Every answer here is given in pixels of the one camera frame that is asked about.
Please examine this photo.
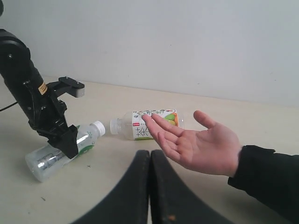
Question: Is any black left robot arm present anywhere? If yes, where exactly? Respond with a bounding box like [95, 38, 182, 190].
[0, 29, 85, 159]

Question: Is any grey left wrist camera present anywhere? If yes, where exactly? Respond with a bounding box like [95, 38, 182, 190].
[47, 77, 85, 98]

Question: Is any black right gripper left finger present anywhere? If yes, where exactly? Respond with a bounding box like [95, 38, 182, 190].
[74, 150, 150, 224]

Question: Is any white green yogurt drink bottle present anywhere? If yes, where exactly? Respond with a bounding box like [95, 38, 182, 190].
[25, 120, 106, 183]

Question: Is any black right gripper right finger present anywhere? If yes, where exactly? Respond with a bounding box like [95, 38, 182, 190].
[149, 150, 232, 224]

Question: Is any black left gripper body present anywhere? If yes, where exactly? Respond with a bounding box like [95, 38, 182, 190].
[4, 68, 69, 145]

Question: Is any black sleeved forearm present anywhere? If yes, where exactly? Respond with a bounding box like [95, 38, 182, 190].
[228, 145, 299, 224]

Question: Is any person's open bare hand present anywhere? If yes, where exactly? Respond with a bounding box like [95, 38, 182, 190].
[142, 110, 242, 177]

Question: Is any square clear tea bottle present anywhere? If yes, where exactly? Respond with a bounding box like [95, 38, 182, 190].
[110, 109, 184, 140]

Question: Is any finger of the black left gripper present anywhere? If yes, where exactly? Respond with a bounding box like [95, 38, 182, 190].
[48, 125, 79, 159]

